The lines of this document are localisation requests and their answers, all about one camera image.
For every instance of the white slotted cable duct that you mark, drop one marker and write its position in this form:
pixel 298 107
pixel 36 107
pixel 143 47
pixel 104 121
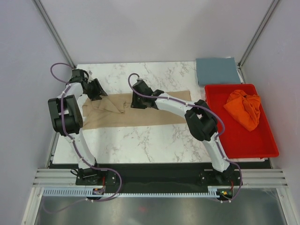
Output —
pixel 96 192

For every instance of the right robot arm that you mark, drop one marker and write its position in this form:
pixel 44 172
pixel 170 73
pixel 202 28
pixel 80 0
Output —
pixel 201 121

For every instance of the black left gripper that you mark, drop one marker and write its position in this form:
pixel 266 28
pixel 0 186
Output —
pixel 98 90

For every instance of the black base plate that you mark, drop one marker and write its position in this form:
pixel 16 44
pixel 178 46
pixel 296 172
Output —
pixel 162 177

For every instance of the right aluminium frame post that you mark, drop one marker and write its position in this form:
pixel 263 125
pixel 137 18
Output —
pixel 261 27

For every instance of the aluminium frame post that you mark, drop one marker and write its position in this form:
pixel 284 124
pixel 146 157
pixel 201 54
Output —
pixel 53 31
pixel 261 27

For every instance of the left aluminium frame post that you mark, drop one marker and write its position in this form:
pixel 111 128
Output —
pixel 53 31

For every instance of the folded blue-grey t shirt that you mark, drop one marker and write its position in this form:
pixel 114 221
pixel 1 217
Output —
pixel 216 71

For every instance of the orange t shirt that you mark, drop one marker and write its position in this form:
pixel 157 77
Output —
pixel 244 108

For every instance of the beige t shirt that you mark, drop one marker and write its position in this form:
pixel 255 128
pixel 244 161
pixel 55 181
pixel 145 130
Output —
pixel 115 111

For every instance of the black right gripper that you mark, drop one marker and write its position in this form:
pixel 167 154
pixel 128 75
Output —
pixel 134 104

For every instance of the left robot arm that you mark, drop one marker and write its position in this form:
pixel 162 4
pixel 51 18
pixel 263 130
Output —
pixel 67 120

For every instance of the aluminium rail profile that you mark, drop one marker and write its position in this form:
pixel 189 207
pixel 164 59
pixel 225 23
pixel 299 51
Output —
pixel 251 178

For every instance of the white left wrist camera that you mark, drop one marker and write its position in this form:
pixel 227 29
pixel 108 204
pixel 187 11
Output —
pixel 89 73

